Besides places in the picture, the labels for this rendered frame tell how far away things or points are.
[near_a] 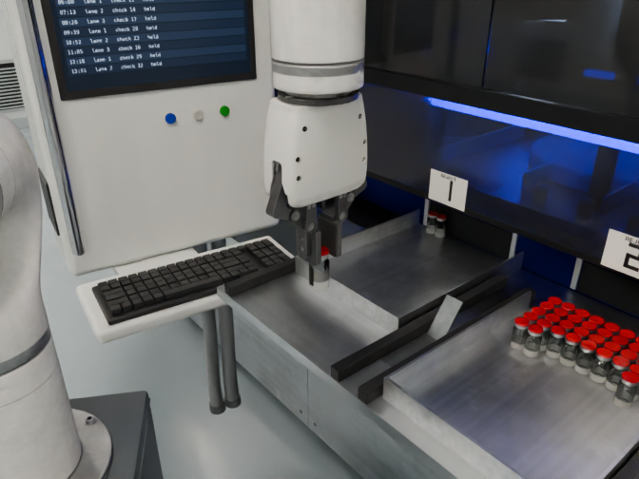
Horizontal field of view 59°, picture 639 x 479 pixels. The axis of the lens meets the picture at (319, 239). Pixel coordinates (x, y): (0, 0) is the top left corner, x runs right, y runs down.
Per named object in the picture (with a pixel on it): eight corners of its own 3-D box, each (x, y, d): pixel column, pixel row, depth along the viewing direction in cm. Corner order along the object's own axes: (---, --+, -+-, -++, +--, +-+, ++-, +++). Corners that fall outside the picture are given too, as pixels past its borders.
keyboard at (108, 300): (269, 243, 132) (268, 234, 131) (299, 269, 121) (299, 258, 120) (91, 292, 113) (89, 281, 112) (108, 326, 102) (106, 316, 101)
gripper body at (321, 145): (333, 68, 57) (333, 172, 62) (248, 82, 51) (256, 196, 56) (386, 79, 52) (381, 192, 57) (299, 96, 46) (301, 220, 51)
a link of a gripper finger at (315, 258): (301, 196, 58) (302, 254, 61) (276, 204, 56) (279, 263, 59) (321, 205, 55) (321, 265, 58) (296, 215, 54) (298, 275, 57)
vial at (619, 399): (617, 395, 75) (626, 368, 73) (634, 404, 74) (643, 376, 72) (609, 402, 74) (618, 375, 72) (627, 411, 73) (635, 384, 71)
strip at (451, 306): (443, 324, 90) (447, 294, 88) (458, 334, 88) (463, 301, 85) (381, 360, 82) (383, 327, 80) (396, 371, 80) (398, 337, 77)
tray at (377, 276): (417, 223, 124) (418, 208, 123) (521, 268, 107) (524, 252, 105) (295, 272, 105) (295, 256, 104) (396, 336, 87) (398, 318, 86)
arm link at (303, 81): (326, 47, 56) (326, 77, 58) (253, 57, 51) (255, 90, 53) (387, 57, 50) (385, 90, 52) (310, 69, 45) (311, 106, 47)
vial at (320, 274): (320, 278, 63) (320, 245, 61) (333, 287, 62) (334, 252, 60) (305, 285, 62) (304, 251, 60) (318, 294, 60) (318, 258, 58)
